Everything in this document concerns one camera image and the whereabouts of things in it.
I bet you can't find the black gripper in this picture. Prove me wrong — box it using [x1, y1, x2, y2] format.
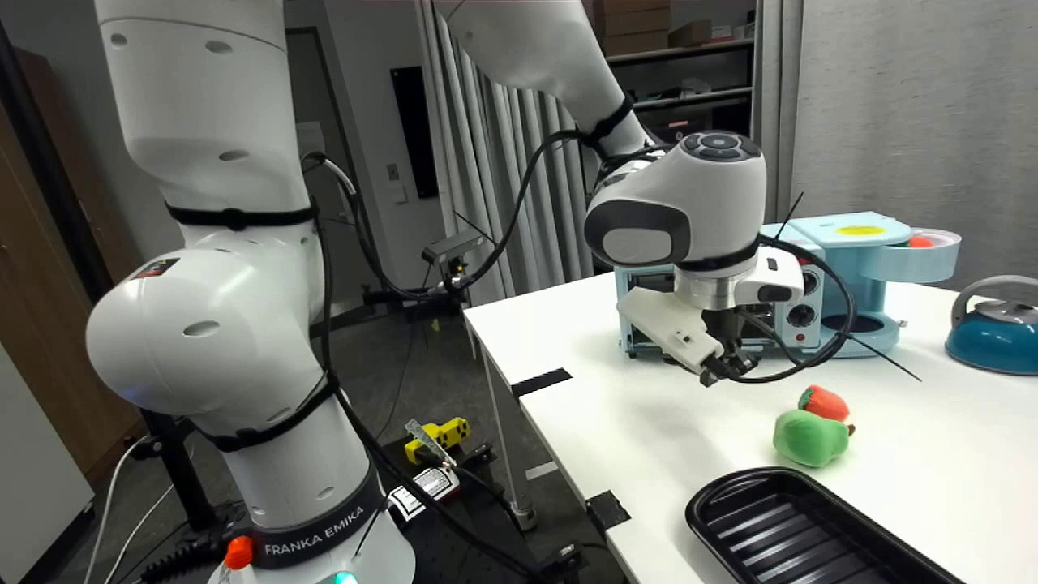
[699, 300, 779, 388]

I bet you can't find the light blue toy oven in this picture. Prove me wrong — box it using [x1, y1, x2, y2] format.
[612, 207, 910, 362]

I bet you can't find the red green plush tomato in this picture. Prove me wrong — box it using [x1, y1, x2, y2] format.
[796, 382, 852, 426]

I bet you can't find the green plush pear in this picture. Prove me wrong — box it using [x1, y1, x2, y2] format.
[770, 406, 861, 471]

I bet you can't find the black ribbed griddle pan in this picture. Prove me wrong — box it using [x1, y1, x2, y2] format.
[686, 465, 968, 584]

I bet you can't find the small black tape patch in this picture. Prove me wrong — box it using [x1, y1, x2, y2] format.
[584, 486, 636, 536]

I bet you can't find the grey backdrop curtain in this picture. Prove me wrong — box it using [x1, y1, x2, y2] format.
[793, 0, 1038, 293]

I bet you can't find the white pleated curtain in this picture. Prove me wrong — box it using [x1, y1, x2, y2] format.
[411, 0, 610, 308]

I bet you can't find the yellow black tool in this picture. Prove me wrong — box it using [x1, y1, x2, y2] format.
[399, 413, 478, 467]

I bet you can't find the white bottle orange cap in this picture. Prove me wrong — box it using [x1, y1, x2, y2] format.
[206, 533, 266, 584]

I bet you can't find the brown wooden cabinet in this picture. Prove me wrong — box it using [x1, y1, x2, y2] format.
[0, 26, 149, 458]

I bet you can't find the white cabinet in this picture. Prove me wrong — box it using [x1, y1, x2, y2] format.
[0, 339, 98, 584]

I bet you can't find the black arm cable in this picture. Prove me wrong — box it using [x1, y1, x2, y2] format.
[305, 126, 644, 298]

